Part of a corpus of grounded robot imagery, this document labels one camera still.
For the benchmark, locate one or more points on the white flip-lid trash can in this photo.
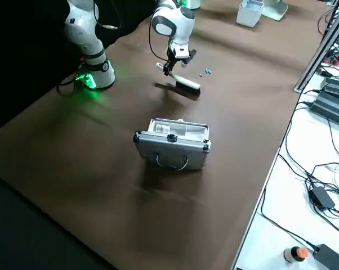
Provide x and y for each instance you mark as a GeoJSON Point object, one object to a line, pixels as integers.
{"type": "Point", "coordinates": [248, 14]}

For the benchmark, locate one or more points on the small bottle with orange cap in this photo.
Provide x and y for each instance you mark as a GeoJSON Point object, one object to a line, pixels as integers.
{"type": "Point", "coordinates": [294, 258]}

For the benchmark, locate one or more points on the power supply box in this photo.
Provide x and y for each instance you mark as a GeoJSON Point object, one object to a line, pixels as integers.
{"type": "Point", "coordinates": [332, 107]}
{"type": "Point", "coordinates": [338, 84]}

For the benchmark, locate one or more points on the white brush with black bristles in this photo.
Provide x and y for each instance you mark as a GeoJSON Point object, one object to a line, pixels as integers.
{"type": "Point", "coordinates": [186, 83]}

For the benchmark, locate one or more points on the aluminium carrying case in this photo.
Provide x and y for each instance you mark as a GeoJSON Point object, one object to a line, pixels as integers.
{"type": "Point", "coordinates": [169, 149]}

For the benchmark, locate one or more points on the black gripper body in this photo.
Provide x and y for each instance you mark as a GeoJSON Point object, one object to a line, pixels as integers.
{"type": "Point", "coordinates": [171, 54]}

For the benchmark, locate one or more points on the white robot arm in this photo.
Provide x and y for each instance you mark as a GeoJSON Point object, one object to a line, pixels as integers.
{"type": "Point", "coordinates": [85, 36]}

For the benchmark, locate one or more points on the black power adapter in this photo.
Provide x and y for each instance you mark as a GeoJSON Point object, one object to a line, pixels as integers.
{"type": "Point", "coordinates": [323, 197]}

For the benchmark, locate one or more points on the aluminium upright post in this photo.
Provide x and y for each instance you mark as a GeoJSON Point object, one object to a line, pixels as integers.
{"type": "Point", "coordinates": [321, 47]}

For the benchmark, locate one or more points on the pale plastic dustpan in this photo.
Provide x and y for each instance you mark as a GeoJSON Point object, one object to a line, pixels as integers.
{"type": "Point", "coordinates": [275, 11]}

